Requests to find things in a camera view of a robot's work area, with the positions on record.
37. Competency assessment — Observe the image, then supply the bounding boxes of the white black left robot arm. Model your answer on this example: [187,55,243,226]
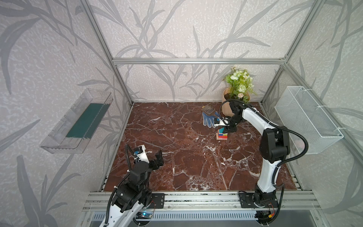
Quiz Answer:
[100,144,164,227]

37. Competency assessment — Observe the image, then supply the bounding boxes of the white wire mesh basket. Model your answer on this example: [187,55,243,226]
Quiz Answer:
[275,86,344,154]

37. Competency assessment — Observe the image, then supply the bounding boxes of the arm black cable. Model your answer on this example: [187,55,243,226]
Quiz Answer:
[103,144,137,226]
[219,99,309,185]

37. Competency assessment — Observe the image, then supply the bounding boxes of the green white artificial flowers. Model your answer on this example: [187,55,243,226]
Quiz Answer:
[224,67,254,103]

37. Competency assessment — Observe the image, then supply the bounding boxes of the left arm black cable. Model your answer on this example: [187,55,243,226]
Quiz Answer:
[103,144,137,226]

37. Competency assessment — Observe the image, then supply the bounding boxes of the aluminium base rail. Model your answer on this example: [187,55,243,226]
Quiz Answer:
[81,191,321,212]

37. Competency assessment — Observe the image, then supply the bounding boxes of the green circuit board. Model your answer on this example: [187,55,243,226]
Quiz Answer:
[136,211,153,219]

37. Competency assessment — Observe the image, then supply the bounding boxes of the blue dotted work glove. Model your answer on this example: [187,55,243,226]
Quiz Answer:
[202,111,220,128]

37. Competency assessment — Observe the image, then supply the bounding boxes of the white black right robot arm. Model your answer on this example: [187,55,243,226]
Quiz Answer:
[229,99,290,208]

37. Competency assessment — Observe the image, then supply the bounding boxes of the brown plastic slotted scoop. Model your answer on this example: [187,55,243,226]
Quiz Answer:
[202,105,219,117]

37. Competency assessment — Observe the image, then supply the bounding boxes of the aluminium cage frame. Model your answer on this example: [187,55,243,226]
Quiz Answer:
[79,0,363,191]

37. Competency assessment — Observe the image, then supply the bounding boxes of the clear plastic wall tray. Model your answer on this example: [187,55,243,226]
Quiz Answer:
[40,89,113,154]

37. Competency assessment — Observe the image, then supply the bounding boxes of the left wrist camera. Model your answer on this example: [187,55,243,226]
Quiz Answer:
[133,145,149,163]

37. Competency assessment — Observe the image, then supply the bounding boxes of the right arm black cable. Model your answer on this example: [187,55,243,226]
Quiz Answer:
[219,99,309,185]

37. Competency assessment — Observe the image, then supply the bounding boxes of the peach ribbed flower pot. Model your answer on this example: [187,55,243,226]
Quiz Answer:
[221,88,234,117]

